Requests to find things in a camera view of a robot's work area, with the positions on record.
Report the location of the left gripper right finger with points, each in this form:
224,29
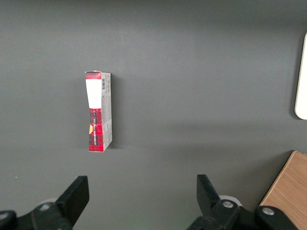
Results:
211,206

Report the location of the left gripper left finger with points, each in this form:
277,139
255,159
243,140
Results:
69,203

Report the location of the wooden drawer cabinet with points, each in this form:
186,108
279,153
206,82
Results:
292,182

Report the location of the red plaid cardboard box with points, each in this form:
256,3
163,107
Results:
96,134

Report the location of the cream plastic tray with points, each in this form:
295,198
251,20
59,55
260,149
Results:
302,95

